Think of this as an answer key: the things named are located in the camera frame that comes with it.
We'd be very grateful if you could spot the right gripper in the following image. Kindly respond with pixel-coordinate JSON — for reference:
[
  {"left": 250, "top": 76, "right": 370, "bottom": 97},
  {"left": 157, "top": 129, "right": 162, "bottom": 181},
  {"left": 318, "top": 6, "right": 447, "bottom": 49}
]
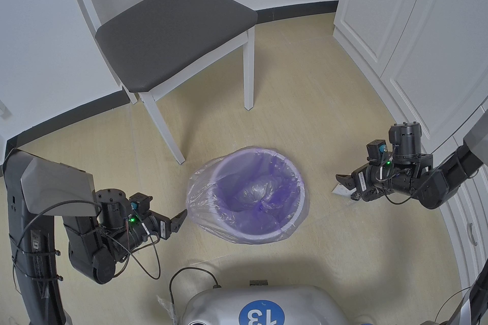
[{"left": 335, "top": 165, "right": 398, "bottom": 201}]

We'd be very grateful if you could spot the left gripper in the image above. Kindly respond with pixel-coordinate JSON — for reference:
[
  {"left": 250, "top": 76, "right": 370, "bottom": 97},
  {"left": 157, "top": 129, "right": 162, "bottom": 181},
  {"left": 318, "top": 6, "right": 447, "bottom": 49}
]
[{"left": 130, "top": 210, "right": 188, "bottom": 246}]

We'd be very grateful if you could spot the purple plastic bag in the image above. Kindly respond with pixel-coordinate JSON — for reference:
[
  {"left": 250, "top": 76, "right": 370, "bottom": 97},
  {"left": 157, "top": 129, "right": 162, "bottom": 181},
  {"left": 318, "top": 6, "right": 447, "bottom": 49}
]
[{"left": 186, "top": 145, "right": 309, "bottom": 245}]

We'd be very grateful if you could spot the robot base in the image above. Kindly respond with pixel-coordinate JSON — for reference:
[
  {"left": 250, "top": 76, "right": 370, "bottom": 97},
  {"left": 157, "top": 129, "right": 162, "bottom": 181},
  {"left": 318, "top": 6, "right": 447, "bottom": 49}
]
[{"left": 182, "top": 280, "right": 345, "bottom": 325}]

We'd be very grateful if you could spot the white trash bin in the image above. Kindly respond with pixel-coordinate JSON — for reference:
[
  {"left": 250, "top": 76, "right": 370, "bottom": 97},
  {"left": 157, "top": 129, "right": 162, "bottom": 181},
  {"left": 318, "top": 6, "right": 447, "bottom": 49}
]
[{"left": 208, "top": 148, "right": 306, "bottom": 242}]

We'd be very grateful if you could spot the white wardrobe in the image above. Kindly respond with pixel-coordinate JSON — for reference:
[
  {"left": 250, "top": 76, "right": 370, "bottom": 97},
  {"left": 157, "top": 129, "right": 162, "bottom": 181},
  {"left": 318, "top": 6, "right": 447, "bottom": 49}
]
[{"left": 333, "top": 0, "right": 488, "bottom": 316}]

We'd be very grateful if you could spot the white chair grey seat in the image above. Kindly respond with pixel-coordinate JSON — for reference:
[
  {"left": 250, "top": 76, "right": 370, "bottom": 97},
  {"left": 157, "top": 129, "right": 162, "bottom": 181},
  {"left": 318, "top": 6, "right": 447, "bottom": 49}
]
[{"left": 57, "top": 0, "right": 259, "bottom": 165}]

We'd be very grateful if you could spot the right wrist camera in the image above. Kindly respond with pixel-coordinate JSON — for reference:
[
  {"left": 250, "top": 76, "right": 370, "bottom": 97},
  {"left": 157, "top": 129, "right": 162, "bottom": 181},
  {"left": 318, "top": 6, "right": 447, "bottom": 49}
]
[{"left": 366, "top": 139, "right": 389, "bottom": 168}]

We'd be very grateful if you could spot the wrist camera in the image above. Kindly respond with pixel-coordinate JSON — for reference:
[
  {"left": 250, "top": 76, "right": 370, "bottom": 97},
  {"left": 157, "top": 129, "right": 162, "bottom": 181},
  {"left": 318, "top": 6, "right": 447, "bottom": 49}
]
[
  {"left": 366, "top": 139, "right": 389, "bottom": 168},
  {"left": 129, "top": 193, "right": 154, "bottom": 219}
]

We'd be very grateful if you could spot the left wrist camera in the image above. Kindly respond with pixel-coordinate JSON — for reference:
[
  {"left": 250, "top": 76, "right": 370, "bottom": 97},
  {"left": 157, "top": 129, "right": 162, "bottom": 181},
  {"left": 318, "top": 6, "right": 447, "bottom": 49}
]
[{"left": 129, "top": 193, "right": 154, "bottom": 219}]

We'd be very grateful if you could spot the black cable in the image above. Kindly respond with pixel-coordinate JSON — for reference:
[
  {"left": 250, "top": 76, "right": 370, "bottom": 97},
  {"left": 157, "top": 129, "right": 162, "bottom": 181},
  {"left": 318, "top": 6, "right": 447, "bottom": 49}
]
[
  {"left": 100, "top": 230, "right": 161, "bottom": 279},
  {"left": 169, "top": 267, "right": 222, "bottom": 316},
  {"left": 383, "top": 190, "right": 418, "bottom": 205}
]

